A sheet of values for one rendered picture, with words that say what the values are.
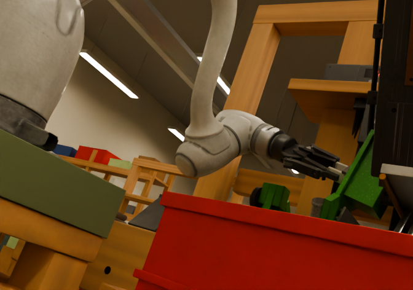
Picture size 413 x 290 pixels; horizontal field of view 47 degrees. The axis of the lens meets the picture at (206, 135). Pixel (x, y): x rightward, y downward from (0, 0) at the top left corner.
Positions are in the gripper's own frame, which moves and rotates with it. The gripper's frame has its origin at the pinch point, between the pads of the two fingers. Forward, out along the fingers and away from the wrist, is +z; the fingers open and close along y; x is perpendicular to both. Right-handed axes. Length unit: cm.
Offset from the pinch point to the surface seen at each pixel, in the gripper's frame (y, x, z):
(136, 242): -51, 3, -17
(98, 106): 402, 333, -747
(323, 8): 62, -24, -49
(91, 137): 370, 389, -731
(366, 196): -10.0, -3.3, 10.5
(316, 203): -15.9, -0.3, 2.4
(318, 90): 28.1, -7.3, -26.7
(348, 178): -9.7, -5.5, 5.5
